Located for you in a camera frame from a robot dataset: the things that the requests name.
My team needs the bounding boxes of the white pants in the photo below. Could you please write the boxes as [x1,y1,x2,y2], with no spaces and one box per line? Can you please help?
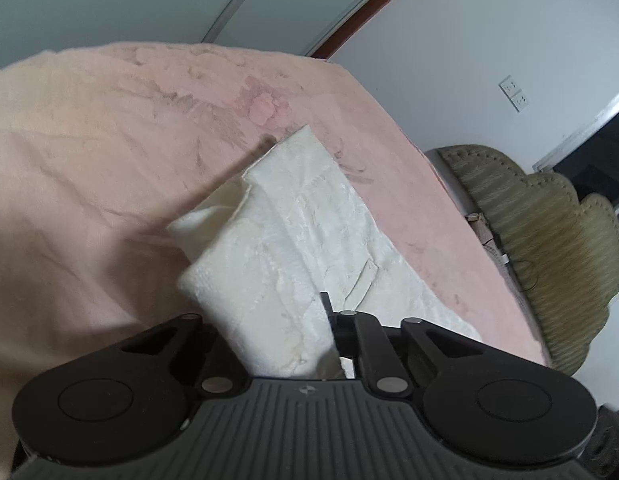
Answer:
[167,125,484,380]

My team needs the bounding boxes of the green padded headboard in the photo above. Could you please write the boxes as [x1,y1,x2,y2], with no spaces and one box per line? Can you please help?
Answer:
[425,145,619,376]

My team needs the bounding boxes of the black cable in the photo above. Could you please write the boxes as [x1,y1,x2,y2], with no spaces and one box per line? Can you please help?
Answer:
[499,255,537,292]

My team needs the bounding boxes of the dark window with white frame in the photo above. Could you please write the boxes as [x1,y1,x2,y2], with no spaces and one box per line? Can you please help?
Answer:
[532,82,619,213]

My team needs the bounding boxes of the pink floral blanket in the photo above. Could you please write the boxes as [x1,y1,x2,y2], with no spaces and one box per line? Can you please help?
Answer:
[0,42,547,471]

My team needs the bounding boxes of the brown wooden door frame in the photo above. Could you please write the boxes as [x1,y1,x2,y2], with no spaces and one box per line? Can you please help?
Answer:
[308,0,443,61]

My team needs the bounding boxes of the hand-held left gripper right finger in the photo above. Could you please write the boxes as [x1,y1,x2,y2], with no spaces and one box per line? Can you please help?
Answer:
[319,292,471,397]

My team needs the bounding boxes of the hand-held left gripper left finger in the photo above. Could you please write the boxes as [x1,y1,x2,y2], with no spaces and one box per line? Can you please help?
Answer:
[120,312,251,394]

